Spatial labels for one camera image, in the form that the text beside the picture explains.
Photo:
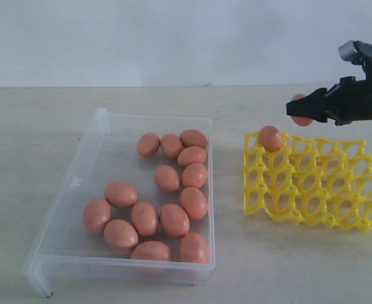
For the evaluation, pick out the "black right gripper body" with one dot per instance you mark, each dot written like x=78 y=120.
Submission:
x=349 y=101

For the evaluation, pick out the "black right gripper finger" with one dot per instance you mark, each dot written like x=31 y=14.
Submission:
x=311 y=106

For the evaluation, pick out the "brown egg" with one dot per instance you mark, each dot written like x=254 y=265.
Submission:
x=194 y=175
x=167 y=179
x=271 y=138
x=171 y=145
x=145 y=218
x=190 y=155
x=193 y=137
x=121 y=194
x=174 y=220
x=121 y=236
x=148 y=144
x=96 y=215
x=193 y=249
x=301 y=121
x=194 y=202
x=152 y=250

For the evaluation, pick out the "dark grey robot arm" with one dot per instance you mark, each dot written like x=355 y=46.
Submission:
x=364 y=60

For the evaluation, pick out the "yellow plastic egg tray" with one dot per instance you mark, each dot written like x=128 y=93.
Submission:
x=310 y=181

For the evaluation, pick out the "clear plastic container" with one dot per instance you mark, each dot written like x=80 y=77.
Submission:
x=107 y=153

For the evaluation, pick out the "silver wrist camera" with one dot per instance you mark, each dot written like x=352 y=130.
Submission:
x=348 y=51

